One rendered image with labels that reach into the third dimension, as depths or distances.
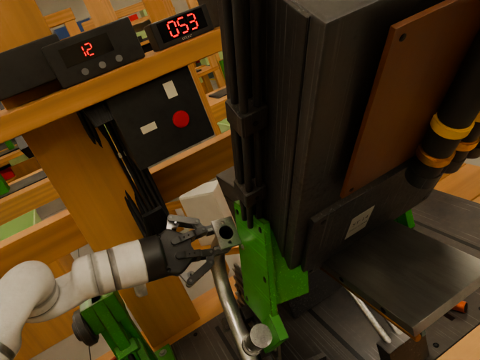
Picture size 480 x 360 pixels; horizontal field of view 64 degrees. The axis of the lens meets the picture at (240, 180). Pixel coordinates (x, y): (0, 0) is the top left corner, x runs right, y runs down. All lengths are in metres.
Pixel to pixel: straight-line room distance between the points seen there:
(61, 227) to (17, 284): 0.37
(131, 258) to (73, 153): 0.30
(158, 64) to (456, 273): 0.60
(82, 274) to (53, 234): 0.37
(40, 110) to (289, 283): 0.51
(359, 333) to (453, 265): 0.30
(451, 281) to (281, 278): 0.25
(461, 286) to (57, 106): 0.68
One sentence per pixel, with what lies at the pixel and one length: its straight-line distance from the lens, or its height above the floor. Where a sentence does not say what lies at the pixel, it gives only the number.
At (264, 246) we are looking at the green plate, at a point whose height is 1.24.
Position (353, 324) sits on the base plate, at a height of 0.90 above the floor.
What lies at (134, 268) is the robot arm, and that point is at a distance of 0.65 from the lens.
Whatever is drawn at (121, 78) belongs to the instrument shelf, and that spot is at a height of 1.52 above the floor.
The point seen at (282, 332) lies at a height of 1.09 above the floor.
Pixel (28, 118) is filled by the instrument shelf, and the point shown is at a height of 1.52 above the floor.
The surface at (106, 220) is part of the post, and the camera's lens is 0.91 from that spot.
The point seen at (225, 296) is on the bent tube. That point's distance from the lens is 0.80.
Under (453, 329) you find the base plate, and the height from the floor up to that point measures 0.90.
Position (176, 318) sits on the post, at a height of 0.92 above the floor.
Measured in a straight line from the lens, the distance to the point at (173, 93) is 0.77.
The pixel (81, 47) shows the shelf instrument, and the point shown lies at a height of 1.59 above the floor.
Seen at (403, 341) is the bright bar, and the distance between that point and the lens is 0.73.
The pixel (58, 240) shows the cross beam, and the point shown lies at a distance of 1.02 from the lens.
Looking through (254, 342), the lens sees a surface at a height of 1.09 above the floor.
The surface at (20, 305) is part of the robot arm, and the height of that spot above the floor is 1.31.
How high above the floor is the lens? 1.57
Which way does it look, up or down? 23 degrees down
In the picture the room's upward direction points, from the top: 21 degrees counter-clockwise
